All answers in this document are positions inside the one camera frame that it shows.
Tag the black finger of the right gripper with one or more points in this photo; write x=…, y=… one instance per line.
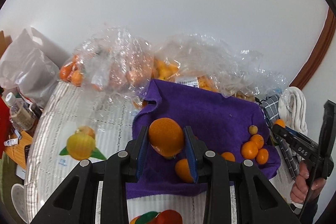
x=288, y=134

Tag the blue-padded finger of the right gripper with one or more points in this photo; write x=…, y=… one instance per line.
x=302, y=137

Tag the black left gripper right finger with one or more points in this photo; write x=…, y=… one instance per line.
x=257, y=200

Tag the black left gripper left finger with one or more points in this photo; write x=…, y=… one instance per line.
x=74, y=200

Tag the round brownish-green fruit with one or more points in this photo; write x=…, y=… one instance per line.
x=253, y=129

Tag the large oval orange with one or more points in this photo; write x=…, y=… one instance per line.
x=166, y=137

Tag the orange kumquat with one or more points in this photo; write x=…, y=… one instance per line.
x=262, y=156

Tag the person's right hand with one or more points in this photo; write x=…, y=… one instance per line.
x=300, y=188

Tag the small orange tangerine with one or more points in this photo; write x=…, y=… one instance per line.
x=258, y=140

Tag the grey checked cloth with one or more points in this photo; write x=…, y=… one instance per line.
x=269, y=107

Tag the white rolled towel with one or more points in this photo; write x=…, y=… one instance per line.
x=292, y=109

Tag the orange tangerine front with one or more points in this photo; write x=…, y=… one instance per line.
x=228, y=156

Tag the purple towel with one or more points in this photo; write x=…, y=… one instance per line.
x=222, y=123

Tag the round orange tangerine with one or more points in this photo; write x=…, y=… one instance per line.
x=183, y=172

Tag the clear plastic bottle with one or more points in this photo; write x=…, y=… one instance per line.
x=20, y=112

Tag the clear plastic bag right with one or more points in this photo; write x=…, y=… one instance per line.
x=223, y=70

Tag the red paper bag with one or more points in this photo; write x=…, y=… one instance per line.
x=5, y=125

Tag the clear plastic bag of oranges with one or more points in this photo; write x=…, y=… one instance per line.
x=112, y=61

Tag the translucent white plastic bag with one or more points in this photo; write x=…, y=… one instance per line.
x=31, y=63

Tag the brown wooden door frame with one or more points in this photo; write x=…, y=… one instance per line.
x=318, y=53

